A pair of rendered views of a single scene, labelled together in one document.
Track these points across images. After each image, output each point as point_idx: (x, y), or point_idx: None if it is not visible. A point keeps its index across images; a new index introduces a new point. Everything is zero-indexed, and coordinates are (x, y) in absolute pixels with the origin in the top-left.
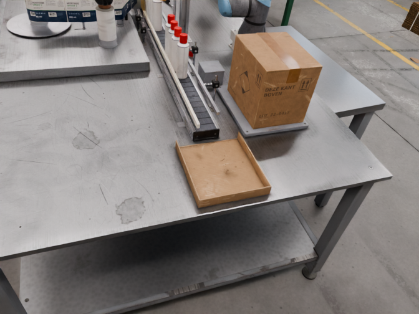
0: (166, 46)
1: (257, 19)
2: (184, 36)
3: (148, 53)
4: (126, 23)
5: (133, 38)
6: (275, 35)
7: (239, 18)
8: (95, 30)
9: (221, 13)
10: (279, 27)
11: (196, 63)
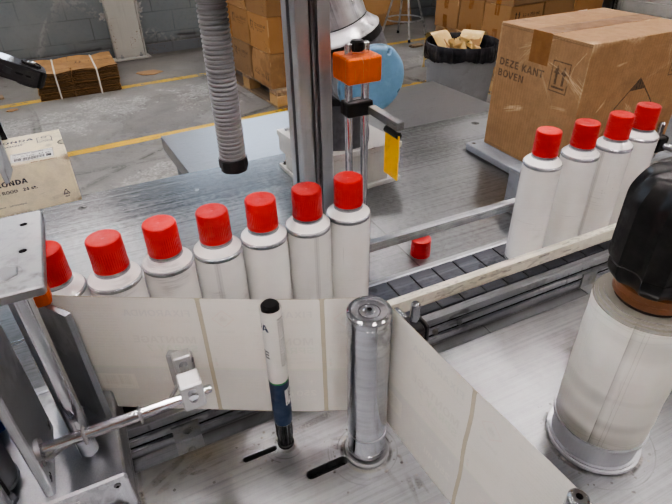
0: (546, 228)
1: None
2: (656, 103)
3: None
4: (329, 431)
5: (473, 364)
6: (535, 25)
7: (122, 198)
8: None
9: (379, 106)
10: (174, 147)
11: (461, 240)
